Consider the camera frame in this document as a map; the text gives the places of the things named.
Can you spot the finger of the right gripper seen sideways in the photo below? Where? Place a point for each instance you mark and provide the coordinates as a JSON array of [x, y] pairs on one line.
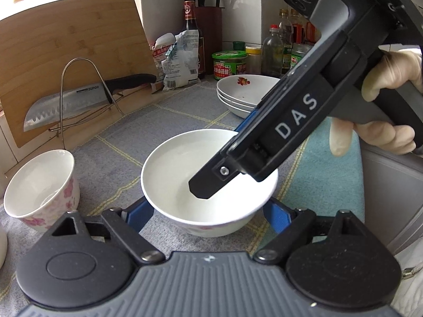
[[214, 175]]

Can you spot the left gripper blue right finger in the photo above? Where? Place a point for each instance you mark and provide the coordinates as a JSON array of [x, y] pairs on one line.
[[278, 215]]

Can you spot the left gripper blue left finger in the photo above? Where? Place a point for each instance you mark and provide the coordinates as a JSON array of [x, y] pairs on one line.
[[138, 214]]

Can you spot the white bowl pink flowers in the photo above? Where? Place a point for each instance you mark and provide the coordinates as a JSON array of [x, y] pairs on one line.
[[186, 180]]

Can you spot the white plate fruit motif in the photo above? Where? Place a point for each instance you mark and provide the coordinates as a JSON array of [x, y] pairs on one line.
[[240, 113]]

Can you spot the white plate with food stain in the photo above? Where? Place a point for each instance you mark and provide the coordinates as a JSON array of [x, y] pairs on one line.
[[235, 104]]

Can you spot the gloved right hand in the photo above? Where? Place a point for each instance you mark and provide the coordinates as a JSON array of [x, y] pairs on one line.
[[392, 72]]

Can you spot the teal cloth mat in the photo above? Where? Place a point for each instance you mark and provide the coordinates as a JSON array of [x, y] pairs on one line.
[[313, 178]]

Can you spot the clear glass bottle red cap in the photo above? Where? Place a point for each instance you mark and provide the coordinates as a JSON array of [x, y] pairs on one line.
[[272, 55]]

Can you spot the green lid sauce jar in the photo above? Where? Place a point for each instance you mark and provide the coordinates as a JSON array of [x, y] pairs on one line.
[[229, 63]]

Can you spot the white salt bag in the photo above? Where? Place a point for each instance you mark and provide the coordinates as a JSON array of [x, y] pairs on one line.
[[181, 63]]

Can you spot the yellow lid jar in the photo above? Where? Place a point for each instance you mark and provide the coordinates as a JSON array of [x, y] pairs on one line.
[[254, 59]]

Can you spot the red white seasoning bag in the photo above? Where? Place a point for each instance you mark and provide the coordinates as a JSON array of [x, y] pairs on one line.
[[159, 49]]

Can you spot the dark knife block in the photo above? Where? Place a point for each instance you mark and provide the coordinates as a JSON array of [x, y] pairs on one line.
[[209, 20]]

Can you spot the dark soy sauce bottle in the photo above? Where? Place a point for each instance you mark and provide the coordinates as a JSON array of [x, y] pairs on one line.
[[191, 23]]

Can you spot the bamboo cutting board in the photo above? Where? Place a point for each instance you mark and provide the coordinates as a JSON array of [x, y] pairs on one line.
[[67, 44]]

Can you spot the metal wire board rack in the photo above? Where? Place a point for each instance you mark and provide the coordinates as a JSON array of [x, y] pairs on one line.
[[82, 98]]

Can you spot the santoku knife black handle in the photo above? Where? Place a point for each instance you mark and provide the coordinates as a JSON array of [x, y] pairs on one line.
[[39, 114]]

